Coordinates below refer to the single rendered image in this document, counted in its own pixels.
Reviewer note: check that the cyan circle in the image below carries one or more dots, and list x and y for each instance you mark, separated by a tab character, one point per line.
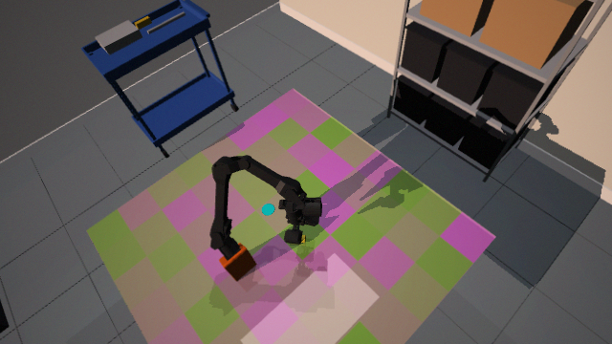
268	209

